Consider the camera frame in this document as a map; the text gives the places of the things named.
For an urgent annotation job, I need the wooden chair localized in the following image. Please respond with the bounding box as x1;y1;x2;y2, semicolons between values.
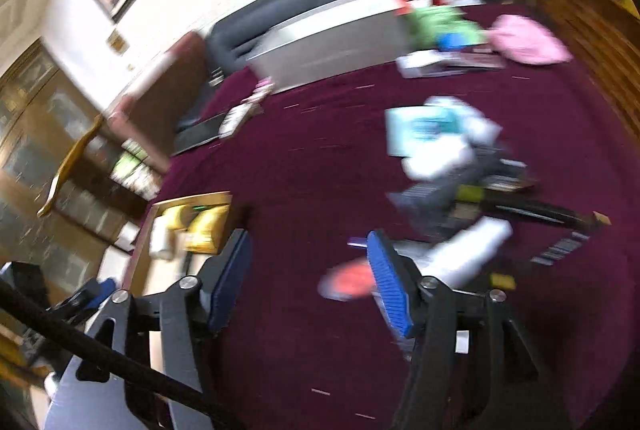
37;115;104;219

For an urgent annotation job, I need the black cable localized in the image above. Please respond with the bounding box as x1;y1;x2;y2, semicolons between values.
0;278;241;430

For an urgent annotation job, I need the black foil snack bag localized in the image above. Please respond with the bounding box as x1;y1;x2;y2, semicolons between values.
387;147;536;242

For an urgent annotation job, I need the tissue pack blue cartoon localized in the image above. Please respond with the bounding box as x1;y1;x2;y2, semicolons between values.
384;105;462;157

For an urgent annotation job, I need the red item clear packet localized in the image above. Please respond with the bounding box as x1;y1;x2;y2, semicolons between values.
318;258;376;302

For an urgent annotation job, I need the green cloth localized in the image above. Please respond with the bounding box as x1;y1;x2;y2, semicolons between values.
405;5;487;50

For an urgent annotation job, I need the white pill bottle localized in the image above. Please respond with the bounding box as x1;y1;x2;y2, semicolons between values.
401;145;475;181
424;96;502;146
149;216;175;261

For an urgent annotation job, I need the pink knitted cloth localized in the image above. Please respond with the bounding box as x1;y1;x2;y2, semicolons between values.
486;14;573;66

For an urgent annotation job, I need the yellow capped black marker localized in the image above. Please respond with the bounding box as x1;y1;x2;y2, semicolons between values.
456;185;612;233

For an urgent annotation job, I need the cardboard tray box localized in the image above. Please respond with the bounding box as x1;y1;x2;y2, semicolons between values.
122;192;238;296

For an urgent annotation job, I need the yellow tape roll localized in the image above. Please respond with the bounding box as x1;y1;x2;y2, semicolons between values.
162;205;196;231

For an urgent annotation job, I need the wooden brick pattern cabinet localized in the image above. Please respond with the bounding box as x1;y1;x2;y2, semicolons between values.
534;0;640;138

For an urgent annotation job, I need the black smartphone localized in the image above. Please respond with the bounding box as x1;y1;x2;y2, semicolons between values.
171;112;227;157

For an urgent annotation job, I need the white car key fob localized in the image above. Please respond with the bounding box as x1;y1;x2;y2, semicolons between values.
218;78;274;138

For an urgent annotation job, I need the yellow snack bag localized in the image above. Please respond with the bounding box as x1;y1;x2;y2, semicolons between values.
184;205;230;254

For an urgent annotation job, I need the small white charger box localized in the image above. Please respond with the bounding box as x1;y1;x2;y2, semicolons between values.
396;50;451;79

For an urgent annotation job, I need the toothpaste tube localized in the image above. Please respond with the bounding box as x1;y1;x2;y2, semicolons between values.
446;52;506;70

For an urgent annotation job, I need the long grey box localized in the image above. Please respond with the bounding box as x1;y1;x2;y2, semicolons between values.
247;0;411;93

